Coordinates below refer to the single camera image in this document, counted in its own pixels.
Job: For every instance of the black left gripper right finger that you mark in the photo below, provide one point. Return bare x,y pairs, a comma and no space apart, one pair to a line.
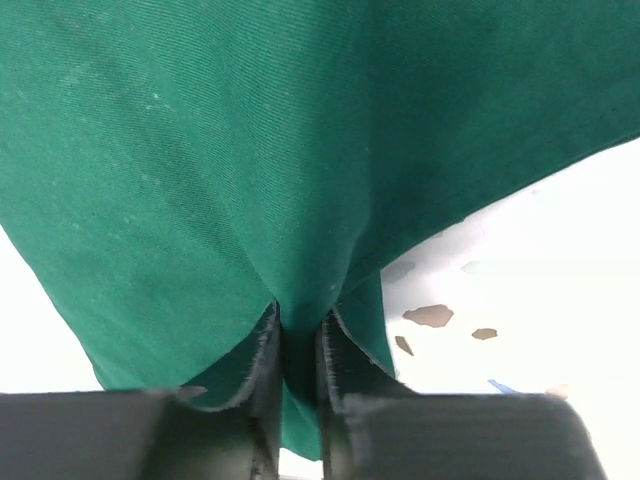
374,427

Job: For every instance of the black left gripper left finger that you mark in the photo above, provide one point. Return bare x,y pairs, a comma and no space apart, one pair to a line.
225,425

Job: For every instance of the dark green surgical cloth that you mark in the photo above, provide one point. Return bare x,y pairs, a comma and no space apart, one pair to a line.
170,168

